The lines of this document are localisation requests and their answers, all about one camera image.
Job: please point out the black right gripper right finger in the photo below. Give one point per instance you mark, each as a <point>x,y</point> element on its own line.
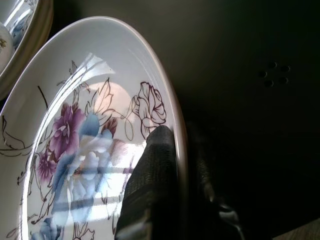
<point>202,175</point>

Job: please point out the white ceramic bowl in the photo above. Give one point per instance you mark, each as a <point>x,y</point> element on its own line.
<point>5,40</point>

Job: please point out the white floral ceramic plate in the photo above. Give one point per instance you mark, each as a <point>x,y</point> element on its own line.
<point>87,75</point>
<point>37,22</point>

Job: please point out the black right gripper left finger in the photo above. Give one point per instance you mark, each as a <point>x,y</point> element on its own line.
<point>152,180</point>

